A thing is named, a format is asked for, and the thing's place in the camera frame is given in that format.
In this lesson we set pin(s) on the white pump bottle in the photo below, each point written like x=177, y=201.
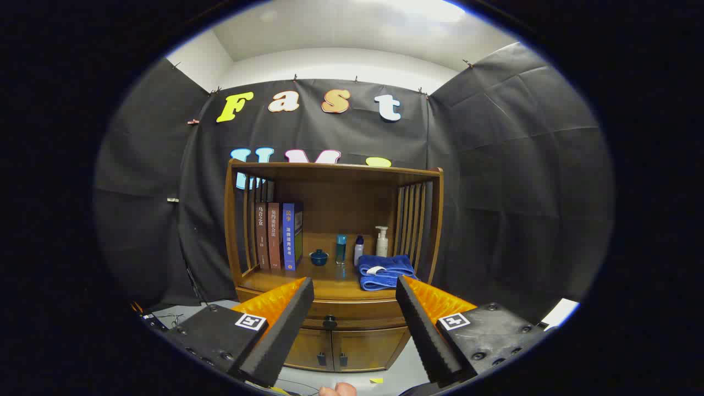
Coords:
x=382, y=245

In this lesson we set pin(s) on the dark blue lidded bowl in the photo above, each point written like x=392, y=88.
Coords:
x=319, y=258

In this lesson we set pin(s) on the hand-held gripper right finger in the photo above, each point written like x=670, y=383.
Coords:
x=426, y=335

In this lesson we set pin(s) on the small white bottle blue cap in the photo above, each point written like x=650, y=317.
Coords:
x=358, y=253

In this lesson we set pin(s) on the wooden drawer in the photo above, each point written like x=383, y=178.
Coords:
x=357, y=314

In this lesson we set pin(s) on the wooden cabinet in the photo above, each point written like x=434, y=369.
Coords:
x=352, y=203

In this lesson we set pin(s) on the blue book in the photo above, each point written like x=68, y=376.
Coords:
x=289, y=236

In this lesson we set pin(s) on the brown book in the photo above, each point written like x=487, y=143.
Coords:
x=261, y=236
x=274, y=236

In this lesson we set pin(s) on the folded blue towel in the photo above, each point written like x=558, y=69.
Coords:
x=385, y=269

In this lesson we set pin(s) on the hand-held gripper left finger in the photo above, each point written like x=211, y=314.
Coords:
x=280, y=335

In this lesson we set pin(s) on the wooden cabinet door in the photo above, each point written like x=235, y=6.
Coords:
x=368, y=346
x=308, y=346

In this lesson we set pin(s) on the black backdrop cloth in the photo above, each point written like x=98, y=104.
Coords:
x=495, y=165

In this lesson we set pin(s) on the wooden countertop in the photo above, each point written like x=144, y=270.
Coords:
x=335, y=278

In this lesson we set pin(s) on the teal glass bottle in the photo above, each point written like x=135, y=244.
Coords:
x=341, y=250

